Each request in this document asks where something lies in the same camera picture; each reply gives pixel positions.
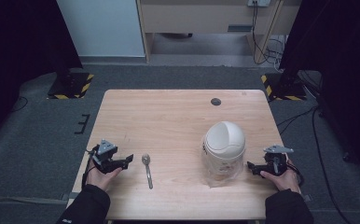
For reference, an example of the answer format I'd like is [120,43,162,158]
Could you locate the metal spoon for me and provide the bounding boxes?
[141,153,155,190]

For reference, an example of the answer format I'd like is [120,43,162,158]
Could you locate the white lidded trash bin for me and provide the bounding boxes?
[201,120,247,188]

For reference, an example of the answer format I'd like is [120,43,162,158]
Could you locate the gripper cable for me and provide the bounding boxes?
[81,148,99,189]
[286,162,305,189]

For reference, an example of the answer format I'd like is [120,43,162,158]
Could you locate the white partition panel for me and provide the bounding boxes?
[56,0,146,58]

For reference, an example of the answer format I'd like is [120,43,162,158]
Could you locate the person's right hand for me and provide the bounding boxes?
[259,160,301,194]

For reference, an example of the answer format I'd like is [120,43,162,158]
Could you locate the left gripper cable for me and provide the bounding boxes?
[81,148,99,189]

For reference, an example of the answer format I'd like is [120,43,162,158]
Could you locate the wooden desk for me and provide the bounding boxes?
[136,0,303,63]

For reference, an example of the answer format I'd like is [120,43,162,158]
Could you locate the black hanging cable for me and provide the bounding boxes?
[251,0,286,65]

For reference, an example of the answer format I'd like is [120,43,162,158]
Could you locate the black curtain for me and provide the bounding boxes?
[279,0,360,188]
[0,0,84,147]

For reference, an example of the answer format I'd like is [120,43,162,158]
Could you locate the black stand base striped edge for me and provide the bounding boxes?
[47,72,95,101]
[260,73,308,102]

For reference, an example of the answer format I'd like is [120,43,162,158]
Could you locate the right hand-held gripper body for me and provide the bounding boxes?
[263,145,295,176]

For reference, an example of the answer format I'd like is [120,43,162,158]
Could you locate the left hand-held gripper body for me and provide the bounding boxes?
[91,139,119,175]

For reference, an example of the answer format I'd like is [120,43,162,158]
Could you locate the black floor cable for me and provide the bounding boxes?
[10,96,29,114]
[275,105,353,224]

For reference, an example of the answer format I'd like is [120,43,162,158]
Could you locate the person's left hand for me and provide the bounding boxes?
[86,164,124,192]

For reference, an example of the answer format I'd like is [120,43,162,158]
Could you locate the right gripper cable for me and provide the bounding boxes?
[286,162,305,189]

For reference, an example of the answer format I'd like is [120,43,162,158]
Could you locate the wall power socket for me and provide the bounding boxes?
[246,0,271,7]

